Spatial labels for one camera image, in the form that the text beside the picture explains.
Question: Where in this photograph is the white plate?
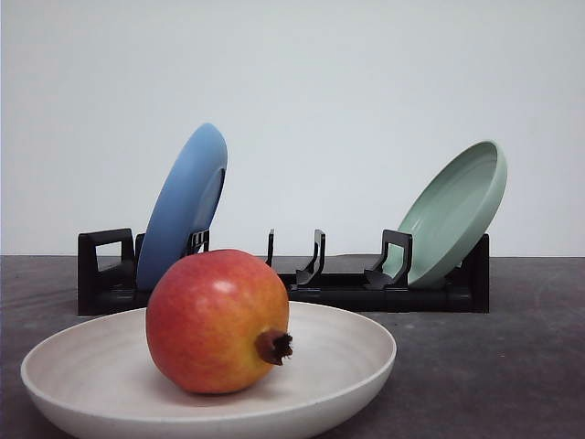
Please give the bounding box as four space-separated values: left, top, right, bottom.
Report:
21 303 398 439

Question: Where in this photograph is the green plate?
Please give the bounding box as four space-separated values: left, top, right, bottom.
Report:
385 140 508 285

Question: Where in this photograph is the blue plate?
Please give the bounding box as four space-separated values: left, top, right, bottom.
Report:
136 123 229 290

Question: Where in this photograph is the black plastic dish rack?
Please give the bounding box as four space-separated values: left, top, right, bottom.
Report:
77 228 491 316

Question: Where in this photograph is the red yellow pomegranate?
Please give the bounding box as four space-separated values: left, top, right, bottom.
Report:
146 249 293 394

